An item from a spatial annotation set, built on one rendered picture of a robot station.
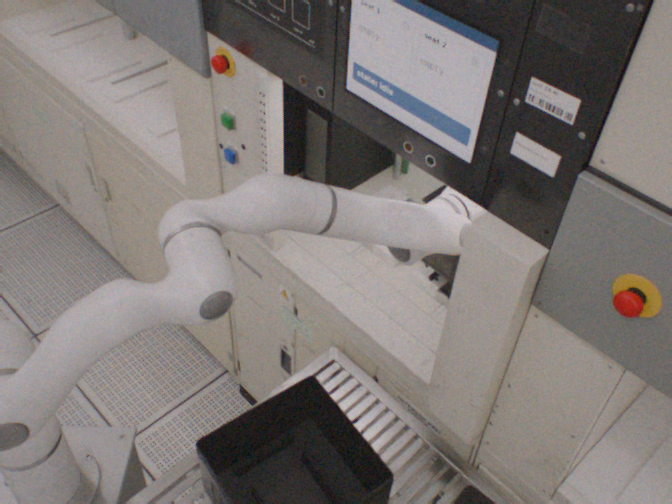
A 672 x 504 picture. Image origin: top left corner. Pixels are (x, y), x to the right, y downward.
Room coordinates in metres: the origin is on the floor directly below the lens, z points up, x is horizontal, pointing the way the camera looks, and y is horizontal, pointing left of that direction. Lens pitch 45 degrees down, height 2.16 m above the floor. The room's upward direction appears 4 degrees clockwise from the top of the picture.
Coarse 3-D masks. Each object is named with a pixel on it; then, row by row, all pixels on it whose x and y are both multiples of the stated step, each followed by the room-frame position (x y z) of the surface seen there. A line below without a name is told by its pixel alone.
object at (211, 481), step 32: (320, 384) 0.82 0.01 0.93; (256, 416) 0.76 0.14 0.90; (288, 416) 0.80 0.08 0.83; (320, 416) 0.81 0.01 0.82; (224, 448) 0.71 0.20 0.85; (256, 448) 0.75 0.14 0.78; (288, 448) 0.76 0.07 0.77; (320, 448) 0.77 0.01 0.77; (352, 448) 0.73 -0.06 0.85; (224, 480) 0.68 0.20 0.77; (256, 480) 0.69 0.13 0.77; (288, 480) 0.69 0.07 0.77; (320, 480) 0.68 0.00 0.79; (352, 480) 0.70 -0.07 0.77; (384, 480) 0.65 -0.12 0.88
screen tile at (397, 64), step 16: (368, 0) 1.06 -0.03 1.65; (368, 16) 1.06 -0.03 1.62; (384, 16) 1.04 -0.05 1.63; (400, 16) 1.02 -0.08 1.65; (384, 32) 1.03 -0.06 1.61; (400, 32) 1.01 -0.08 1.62; (368, 48) 1.06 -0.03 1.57; (384, 48) 1.03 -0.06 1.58; (400, 48) 1.01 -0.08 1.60; (384, 64) 1.03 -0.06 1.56; (400, 64) 1.01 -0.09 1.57; (400, 80) 1.00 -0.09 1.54
